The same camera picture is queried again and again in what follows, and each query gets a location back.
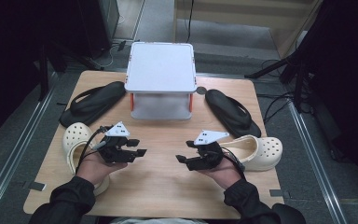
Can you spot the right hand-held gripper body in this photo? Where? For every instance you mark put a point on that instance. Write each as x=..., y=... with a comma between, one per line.
x=208, y=155

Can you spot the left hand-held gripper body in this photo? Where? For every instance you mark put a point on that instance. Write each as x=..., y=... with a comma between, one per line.
x=115, y=152

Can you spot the cream holed clog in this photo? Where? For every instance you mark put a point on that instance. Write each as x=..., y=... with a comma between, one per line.
x=267, y=149
x=74, y=133

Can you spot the black flip-flop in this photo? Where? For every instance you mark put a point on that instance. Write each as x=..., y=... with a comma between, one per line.
x=227, y=109
x=105, y=93

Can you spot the white two-tier shoe rack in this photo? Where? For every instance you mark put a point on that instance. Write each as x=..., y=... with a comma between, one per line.
x=160, y=67

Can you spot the person's right hand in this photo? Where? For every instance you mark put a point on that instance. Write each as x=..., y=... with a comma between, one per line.
x=227, y=175

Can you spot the person's left hand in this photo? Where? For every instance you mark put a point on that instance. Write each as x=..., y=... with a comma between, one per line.
x=93, y=169

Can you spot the round grey table grommet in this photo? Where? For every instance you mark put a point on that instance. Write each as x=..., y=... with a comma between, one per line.
x=201, y=90

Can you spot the person's grey trousers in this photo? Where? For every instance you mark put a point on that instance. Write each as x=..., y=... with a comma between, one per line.
x=158, y=221

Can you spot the grey tape strip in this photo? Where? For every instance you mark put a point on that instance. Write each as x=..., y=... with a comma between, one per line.
x=278, y=193
x=37, y=186

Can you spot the dark rounded object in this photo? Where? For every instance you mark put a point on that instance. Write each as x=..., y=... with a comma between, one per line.
x=292, y=216

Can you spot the black metal stand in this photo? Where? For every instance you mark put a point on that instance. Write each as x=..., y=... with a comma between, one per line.
x=45, y=68

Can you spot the black cabinet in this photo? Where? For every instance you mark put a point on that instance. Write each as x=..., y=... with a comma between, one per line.
x=101, y=25

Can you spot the black tripod stand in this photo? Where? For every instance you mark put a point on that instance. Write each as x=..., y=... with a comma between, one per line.
x=298, y=71

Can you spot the metal floor rail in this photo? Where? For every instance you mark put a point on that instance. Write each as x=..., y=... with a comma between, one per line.
x=313, y=158
x=21, y=137

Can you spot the light wooden frame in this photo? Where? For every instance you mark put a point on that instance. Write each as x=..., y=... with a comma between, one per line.
x=239, y=14

